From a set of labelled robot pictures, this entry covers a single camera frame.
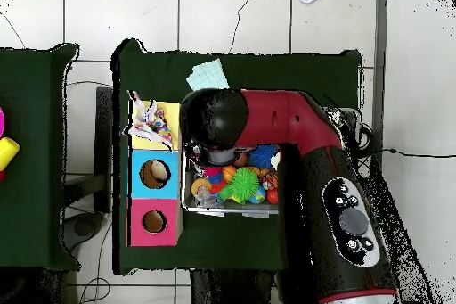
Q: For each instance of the mint green muslin cloth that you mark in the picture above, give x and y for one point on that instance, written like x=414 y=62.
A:
x=208 y=75

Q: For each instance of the white cloth with colourful dots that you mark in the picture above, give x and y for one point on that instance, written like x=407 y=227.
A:
x=151 y=125

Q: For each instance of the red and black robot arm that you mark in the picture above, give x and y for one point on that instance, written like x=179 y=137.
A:
x=278 y=118

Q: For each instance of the wooden box with three holes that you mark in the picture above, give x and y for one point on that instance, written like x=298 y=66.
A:
x=171 y=190

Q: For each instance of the small orange basketball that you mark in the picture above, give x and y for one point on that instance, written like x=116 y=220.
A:
x=228 y=172

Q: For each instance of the blue spiky rubber ball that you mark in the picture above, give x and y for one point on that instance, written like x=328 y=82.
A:
x=263 y=157

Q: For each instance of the green spiky rubber ball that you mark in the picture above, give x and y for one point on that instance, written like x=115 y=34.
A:
x=242 y=184

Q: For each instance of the orange tiger plush toy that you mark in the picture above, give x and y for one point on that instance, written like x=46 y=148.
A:
x=270 y=181

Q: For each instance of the small red ball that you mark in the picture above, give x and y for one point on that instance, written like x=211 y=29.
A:
x=272 y=197

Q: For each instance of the black upright panel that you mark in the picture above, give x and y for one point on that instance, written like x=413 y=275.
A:
x=104 y=140

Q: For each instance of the dark green cloth of side table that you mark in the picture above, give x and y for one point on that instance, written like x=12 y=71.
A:
x=32 y=211

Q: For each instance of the yellow cylinder toy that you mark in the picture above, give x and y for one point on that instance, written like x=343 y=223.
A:
x=8 y=152

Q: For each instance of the small red toy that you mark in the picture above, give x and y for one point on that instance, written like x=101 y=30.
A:
x=2 y=175

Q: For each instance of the pink toy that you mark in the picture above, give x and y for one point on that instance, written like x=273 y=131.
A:
x=1 y=122

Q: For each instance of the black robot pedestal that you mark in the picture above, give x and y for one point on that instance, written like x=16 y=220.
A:
x=231 y=289

